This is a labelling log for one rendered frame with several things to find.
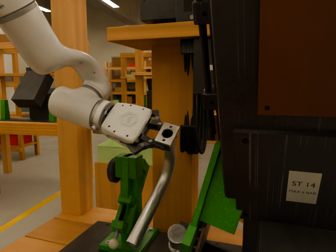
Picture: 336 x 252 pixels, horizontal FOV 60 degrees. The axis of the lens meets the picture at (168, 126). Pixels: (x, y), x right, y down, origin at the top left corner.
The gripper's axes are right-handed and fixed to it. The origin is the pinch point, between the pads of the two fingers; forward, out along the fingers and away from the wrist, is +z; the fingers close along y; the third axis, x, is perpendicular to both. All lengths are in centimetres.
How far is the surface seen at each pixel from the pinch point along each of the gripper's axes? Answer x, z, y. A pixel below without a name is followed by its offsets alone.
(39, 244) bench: 35, -32, -32
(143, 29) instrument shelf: -7.7, -17.6, 25.8
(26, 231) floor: 217, -150, -27
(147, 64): 657, -390, 605
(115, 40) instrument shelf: -4.1, -25.6, 22.4
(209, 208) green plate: -3.7, 15.5, -13.3
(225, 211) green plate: -4.2, 18.4, -12.8
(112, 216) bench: 51, -20, -12
